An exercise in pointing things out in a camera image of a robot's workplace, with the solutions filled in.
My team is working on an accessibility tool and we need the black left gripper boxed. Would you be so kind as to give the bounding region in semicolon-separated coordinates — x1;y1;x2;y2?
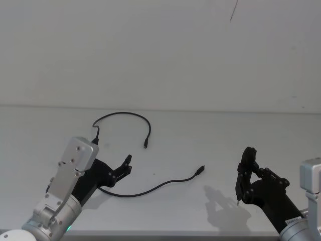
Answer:
71;154;133;207

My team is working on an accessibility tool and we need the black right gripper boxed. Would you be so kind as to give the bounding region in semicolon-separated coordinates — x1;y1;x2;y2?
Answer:
235;147;304;234

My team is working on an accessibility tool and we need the white table cloth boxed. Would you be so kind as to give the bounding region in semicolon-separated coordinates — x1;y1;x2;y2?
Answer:
0;103;321;237

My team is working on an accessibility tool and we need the short black looped cable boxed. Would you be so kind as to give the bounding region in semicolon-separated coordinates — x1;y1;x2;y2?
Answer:
92;112;152;150

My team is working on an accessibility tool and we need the long black cable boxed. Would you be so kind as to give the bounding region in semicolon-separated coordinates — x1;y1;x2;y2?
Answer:
99;165;206;198

